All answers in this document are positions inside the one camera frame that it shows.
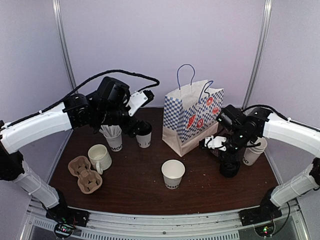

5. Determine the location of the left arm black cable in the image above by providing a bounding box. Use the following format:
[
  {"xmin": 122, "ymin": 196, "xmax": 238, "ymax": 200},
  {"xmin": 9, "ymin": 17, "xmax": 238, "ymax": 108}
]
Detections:
[{"xmin": 37, "ymin": 70, "xmax": 160, "ymax": 116}]

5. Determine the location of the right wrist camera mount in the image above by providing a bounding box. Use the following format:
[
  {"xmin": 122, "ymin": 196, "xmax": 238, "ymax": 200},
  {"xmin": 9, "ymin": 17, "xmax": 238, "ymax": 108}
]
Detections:
[{"xmin": 199, "ymin": 135, "xmax": 227, "ymax": 151}]

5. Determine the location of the white paper coffee cup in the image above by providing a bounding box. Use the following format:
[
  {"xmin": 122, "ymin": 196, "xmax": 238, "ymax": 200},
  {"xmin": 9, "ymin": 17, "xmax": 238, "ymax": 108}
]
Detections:
[{"xmin": 136, "ymin": 132, "xmax": 152, "ymax": 148}]

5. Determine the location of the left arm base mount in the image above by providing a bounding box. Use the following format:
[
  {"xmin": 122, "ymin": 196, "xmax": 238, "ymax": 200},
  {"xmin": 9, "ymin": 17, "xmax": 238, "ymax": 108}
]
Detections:
[{"xmin": 43, "ymin": 206, "xmax": 90, "ymax": 227}]

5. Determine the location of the blue checkered paper bag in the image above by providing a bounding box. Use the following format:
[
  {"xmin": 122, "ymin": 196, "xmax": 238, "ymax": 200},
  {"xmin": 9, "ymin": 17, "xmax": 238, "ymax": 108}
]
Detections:
[{"xmin": 162, "ymin": 77, "xmax": 224, "ymax": 157}]

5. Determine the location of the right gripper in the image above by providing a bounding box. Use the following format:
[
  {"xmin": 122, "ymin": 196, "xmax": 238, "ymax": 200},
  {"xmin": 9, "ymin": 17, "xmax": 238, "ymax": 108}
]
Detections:
[{"xmin": 217, "ymin": 128, "xmax": 254, "ymax": 164}]

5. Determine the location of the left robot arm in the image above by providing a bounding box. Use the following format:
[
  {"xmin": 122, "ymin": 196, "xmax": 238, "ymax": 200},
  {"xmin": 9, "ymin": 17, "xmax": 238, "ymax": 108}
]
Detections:
[{"xmin": 0, "ymin": 76, "xmax": 155, "ymax": 222}]

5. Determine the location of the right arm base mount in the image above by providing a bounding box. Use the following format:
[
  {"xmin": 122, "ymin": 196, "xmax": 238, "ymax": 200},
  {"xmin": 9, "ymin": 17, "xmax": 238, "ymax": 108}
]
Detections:
[{"xmin": 238, "ymin": 206, "xmax": 282, "ymax": 227}]

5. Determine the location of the paper cup holding straws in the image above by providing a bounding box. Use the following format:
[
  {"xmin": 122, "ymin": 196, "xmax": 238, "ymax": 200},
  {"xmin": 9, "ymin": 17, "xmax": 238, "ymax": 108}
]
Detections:
[{"xmin": 99, "ymin": 125, "xmax": 123, "ymax": 152}]

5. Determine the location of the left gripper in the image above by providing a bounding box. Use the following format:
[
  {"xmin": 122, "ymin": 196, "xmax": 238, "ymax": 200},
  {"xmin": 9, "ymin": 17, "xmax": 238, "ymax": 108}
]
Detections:
[{"xmin": 96, "ymin": 105, "xmax": 148, "ymax": 138}]

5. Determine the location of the cream ceramic mug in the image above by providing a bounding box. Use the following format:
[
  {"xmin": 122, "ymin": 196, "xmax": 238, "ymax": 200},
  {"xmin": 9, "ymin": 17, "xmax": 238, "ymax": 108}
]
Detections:
[{"xmin": 87, "ymin": 144, "xmax": 112, "ymax": 175}]

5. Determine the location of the stack of black lids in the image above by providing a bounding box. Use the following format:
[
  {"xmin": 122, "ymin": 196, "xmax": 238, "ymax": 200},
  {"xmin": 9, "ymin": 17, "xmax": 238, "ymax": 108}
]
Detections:
[{"xmin": 219, "ymin": 162, "xmax": 241, "ymax": 178}]

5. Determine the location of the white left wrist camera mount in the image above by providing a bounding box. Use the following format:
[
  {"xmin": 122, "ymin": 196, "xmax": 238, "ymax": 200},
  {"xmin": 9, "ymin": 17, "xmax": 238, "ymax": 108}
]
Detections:
[{"xmin": 127, "ymin": 90, "xmax": 155, "ymax": 117}]

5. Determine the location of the aluminium front rail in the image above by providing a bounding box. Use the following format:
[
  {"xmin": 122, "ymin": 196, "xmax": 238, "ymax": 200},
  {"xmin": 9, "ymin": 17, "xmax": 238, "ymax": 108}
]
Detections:
[{"xmin": 19, "ymin": 197, "xmax": 311, "ymax": 240}]

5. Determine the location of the cardboard cup carrier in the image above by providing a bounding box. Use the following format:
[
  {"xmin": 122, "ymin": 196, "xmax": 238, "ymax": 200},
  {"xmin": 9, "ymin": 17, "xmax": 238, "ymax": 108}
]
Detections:
[{"xmin": 68, "ymin": 155, "xmax": 103, "ymax": 195}]

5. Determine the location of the stack of paper cups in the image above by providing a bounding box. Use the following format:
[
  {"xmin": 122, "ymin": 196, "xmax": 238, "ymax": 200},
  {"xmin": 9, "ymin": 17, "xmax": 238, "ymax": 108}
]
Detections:
[{"xmin": 242, "ymin": 137, "xmax": 268, "ymax": 166}]

